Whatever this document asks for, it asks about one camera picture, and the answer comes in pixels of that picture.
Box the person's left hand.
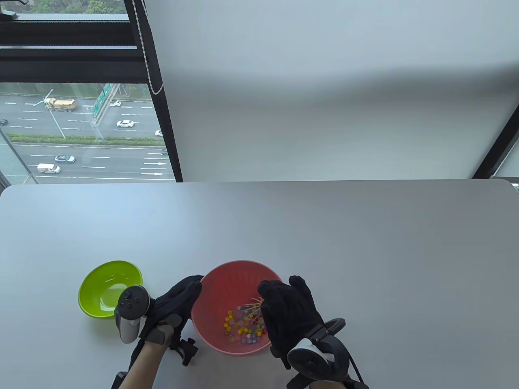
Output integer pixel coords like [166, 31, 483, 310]
[138, 274, 204, 346]

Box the person's right hand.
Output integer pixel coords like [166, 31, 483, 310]
[257, 276, 327, 369]

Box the teal whisk with wooden handle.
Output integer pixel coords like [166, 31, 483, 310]
[237, 298, 264, 319]

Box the pile of colourful plastic decorations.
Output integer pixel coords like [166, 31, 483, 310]
[223, 310, 267, 345]

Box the pink salad bowl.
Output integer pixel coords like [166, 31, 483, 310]
[191, 260, 284, 356]

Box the green plastic bowl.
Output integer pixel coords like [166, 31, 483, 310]
[78, 261, 143, 319]

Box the person's left forearm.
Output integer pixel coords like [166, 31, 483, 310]
[118, 340, 167, 389]

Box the left black and white controller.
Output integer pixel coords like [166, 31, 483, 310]
[114, 285, 153, 344]

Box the black and white controller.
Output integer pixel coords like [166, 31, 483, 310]
[287, 318, 351, 384]
[114, 285, 153, 344]

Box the black left wrist clamp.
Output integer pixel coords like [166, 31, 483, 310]
[168, 336, 199, 367]

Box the right black and white controller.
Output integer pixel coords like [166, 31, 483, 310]
[287, 318, 351, 384]

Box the white roller blind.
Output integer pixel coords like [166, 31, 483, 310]
[142, 0, 519, 183]

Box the green highway sign gantry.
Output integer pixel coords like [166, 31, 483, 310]
[91, 83, 121, 126]

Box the black cable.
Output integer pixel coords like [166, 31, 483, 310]
[348, 356, 366, 386]

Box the white bead chain cord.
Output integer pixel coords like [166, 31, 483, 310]
[129, 0, 163, 96]

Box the black window frame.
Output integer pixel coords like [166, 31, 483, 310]
[0, 0, 183, 183]

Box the black slanted window post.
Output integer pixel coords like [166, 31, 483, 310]
[472, 118, 519, 179]

